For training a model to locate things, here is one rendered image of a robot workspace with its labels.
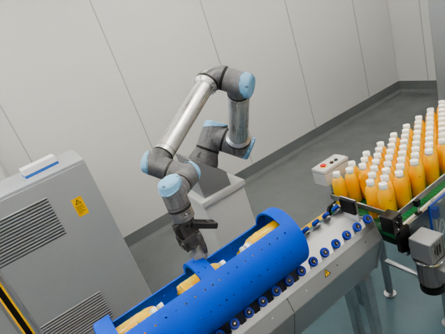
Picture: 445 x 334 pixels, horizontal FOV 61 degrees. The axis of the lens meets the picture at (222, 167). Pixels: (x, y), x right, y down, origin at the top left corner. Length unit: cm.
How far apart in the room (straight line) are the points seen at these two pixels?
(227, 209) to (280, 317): 87
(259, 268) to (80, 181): 170
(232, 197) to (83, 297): 146
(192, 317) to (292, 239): 51
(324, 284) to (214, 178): 91
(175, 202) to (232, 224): 110
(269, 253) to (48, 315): 205
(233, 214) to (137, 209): 218
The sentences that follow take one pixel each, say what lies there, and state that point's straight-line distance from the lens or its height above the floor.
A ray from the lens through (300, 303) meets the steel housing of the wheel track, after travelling 179.
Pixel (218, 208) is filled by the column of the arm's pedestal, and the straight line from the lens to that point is 235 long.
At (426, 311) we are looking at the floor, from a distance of 287.
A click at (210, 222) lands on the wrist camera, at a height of 137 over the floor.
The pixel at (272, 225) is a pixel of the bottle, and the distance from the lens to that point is 169.
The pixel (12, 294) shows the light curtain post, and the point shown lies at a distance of 173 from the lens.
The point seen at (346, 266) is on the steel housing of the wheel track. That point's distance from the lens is 193.
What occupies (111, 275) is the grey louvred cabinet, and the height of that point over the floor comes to 53.
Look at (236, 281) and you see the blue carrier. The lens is 152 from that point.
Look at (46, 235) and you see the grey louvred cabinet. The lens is 296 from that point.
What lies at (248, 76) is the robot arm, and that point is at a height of 177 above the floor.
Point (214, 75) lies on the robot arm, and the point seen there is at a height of 182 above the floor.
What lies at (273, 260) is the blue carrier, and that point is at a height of 113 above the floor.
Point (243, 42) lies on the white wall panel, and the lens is 484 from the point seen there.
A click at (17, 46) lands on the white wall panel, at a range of 407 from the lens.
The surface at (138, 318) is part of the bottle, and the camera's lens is 153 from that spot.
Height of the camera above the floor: 209
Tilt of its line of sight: 22 degrees down
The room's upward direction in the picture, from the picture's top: 20 degrees counter-clockwise
